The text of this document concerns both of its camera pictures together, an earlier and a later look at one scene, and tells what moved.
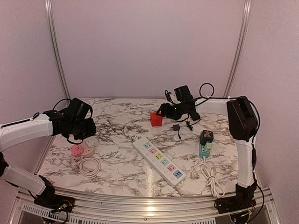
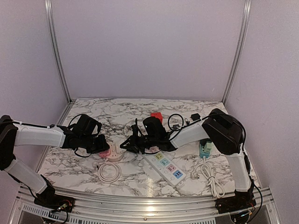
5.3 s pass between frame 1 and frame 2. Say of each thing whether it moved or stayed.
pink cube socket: moved
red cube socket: stayed
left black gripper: moved
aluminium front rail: stayed
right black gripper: moved
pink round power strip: moved
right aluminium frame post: stayed
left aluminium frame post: stayed
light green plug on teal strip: stayed
